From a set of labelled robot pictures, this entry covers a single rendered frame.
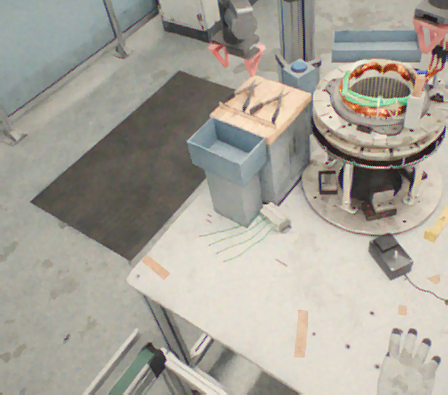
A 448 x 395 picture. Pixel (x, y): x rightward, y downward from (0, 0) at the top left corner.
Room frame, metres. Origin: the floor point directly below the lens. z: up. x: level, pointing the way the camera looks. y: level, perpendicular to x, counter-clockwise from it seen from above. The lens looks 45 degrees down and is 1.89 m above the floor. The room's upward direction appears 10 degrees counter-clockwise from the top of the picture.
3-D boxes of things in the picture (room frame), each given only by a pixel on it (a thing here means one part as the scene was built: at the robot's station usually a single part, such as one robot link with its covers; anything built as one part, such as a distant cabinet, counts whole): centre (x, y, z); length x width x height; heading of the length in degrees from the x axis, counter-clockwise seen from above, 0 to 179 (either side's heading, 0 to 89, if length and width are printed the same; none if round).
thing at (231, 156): (0.90, 0.00, 0.92); 0.17 x 0.11 x 0.28; 46
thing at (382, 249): (0.65, -0.36, 0.81); 0.10 x 0.06 x 0.06; 15
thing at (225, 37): (1.04, -0.07, 1.28); 0.10 x 0.07 x 0.07; 46
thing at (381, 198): (0.80, -0.39, 0.85); 0.06 x 0.04 x 0.05; 92
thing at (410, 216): (0.92, -0.39, 0.80); 0.39 x 0.39 x 0.01
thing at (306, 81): (1.19, -0.25, 0.91); 0.07 x 0.07 x 0.25; 28
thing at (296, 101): (1.01, -0.11, 1.05); 0.20 x 0.19 x 0.02; 136
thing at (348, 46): (1.21, -0.49, 0.92); 0.25 x 0.11 x 0.28; 72
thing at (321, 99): (0.92, -0.39, 1.09); 0.32 x 0.32 x 0.01
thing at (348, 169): (0.83, -0.30, 0.91); 0.02 x 0.02 x 0.21
